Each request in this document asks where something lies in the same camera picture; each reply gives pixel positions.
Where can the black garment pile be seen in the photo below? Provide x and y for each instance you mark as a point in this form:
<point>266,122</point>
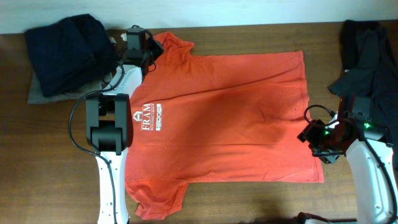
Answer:
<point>370,70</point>

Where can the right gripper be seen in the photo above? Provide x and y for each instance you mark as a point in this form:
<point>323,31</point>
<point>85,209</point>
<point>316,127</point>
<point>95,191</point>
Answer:
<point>308,133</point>

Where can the folded grey garment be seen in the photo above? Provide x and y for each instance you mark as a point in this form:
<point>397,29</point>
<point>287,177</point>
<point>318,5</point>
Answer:
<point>71,93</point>

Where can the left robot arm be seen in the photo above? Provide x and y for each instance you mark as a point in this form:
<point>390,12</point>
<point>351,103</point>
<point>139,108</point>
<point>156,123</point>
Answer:
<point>109,126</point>

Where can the red printed t-shirt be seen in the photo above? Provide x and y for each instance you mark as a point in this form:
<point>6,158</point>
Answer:
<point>216,118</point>

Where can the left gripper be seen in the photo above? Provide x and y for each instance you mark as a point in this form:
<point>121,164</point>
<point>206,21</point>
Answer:
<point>157,45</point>

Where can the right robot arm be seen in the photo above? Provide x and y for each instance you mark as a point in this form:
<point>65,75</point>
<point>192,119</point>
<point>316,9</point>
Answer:
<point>366,143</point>

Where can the folded navy garment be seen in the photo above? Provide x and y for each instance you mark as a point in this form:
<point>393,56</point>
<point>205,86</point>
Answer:
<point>59,74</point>

